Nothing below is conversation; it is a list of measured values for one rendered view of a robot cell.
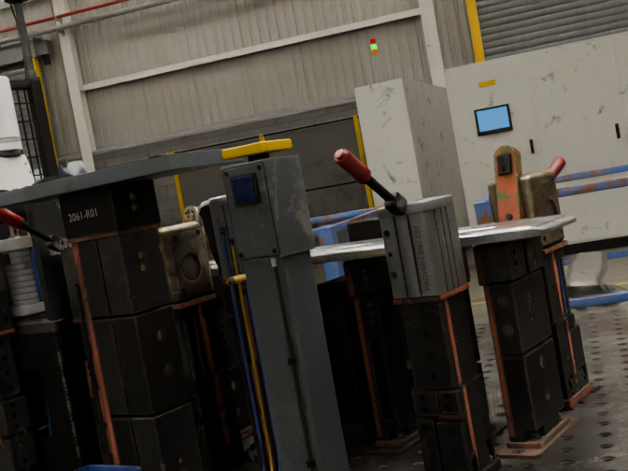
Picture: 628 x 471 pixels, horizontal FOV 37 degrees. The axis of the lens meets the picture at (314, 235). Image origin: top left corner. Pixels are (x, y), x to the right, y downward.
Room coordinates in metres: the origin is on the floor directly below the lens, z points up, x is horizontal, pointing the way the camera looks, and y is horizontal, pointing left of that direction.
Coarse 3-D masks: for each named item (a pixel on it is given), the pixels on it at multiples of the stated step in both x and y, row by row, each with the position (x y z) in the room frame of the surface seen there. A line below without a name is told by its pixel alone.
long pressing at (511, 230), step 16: (480, 224) 1.38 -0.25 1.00; (496, 224) 1.33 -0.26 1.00; (512, 224) 1.27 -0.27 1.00; (528, 224) 1.23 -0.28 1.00; (544, 224) 1.22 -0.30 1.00; (560, 224) 1.23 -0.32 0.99; (368, 240) 1.47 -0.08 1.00; (464, 240) 1.21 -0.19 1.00; (480, 240) 1.20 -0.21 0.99; (496, 240) 1.19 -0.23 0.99; (320, 256) 1.35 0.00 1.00; (336, 256) 1.33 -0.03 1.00; (352, 256) 1.31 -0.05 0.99; (368, 256) 1.30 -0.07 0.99
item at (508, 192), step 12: (504, 156) 1.41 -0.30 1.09; (516, 156) 1.40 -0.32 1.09; (504, 168) 1.41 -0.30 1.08; (516, 168) 1.40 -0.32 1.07; (504, 180) 1.41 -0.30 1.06; (516, 180) 1.40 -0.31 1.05; (504, 192) 1.41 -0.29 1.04; (516, 192) 1.40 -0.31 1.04; (504, 204) 1.40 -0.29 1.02; (516, 204) 1.39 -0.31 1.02; (504, 216) 1.40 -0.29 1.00; (516, 216) 1.39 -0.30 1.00
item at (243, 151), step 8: (256, 144) 1.05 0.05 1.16; (264, 144) 1.05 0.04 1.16; (272, 144) 1.06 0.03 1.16; (280, 144) 1.07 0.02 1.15; (288, 144) 1.09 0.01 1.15; (224, 152) 1.08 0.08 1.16; (232, 152) 1.07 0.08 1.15; (240, 152) 1.06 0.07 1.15; (248, 152) 1.06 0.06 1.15; (256, 152) 1.05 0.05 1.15; (264, 152) 1.07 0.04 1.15; (272, 152) 1.11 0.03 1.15; (248, 160) 1.08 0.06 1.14; (256, 160) 1.07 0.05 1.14
